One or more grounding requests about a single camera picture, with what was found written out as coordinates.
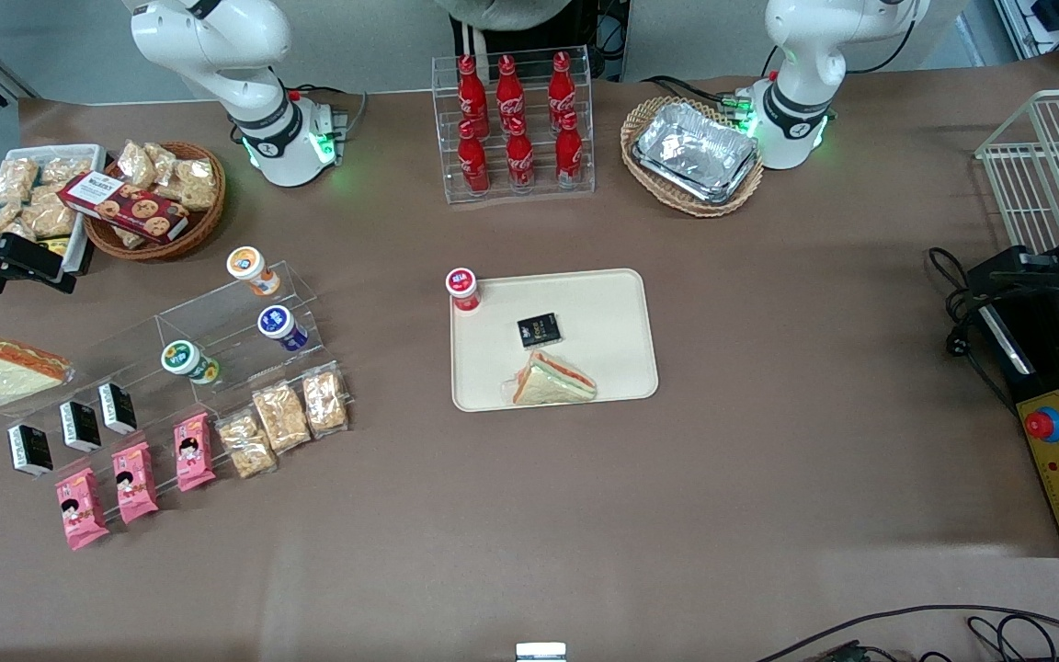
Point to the light wicker basket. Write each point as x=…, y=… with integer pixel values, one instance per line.
x=632, y=138

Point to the clear acrylic bottle rack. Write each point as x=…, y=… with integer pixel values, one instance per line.
x=534, y=197

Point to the brown wicker basket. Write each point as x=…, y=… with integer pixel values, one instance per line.
x=206, y=228

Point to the person in gray clothing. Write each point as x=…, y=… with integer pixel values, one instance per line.
x=502, y=11

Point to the pink cartoon snack pack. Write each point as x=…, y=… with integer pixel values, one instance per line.
x=193, y=450
x=134, y=483
x=81, y=507

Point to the black and white small box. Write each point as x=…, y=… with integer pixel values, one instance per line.
x=79, y=425
x=116, y=407
x=30, y=449

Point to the beige plastic serving tray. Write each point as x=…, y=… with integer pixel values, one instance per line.
x=603, y=331

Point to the dark red cookie box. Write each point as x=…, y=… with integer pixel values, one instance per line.
x=125, y=204

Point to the white rectangular plastic bin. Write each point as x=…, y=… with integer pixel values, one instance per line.
x=79, y=248

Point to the red-lid yogurt cup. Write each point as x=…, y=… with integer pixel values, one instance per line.
x=463, y=287

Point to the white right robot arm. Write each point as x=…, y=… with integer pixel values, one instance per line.
x=217, y=46

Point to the yellow snack pack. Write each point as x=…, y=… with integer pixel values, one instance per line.
x=56, y=246

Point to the green lid gum bottle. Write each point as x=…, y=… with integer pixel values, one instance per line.
x=187, y=360

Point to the aluminium frame rack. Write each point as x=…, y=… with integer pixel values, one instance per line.
x=1053, y=18

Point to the black machine yellow panel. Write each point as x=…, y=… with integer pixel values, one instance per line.
x=1044, y=395

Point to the wrapped triangle sandwich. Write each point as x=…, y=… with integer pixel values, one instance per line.
x=552, y=382
x=10, y=368

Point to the red cola bottle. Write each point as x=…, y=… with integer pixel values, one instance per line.
x=569, y=152
x=519, y=161
x=561, y=87
x=472, y=92
x=472, y=161
x=509, y=92

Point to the black box gold print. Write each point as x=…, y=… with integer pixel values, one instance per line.
x=539, y=331

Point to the red emergency stop button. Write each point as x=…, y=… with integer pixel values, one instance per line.
x=1042, y=424

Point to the clear acrylic stepped display stand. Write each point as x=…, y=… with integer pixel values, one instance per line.
x=154, y=409

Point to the silver foil tray stack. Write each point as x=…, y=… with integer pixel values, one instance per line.
x=695, y=152

